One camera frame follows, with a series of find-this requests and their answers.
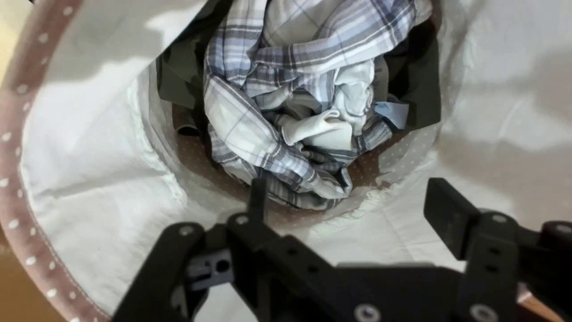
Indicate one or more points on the black garment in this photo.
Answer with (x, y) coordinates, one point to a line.
(425, 77)

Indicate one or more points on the dark green garment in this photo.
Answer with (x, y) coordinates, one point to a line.
(180, 82)

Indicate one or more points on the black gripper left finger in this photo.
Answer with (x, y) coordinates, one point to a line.
(180, 261)

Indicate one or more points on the plaid checkered cloth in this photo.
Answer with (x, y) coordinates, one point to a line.
(310, 54)

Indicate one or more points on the white carrier bag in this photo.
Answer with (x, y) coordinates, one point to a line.
(507, 90)

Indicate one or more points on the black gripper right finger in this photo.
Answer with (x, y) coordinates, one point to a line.
(489, 261)

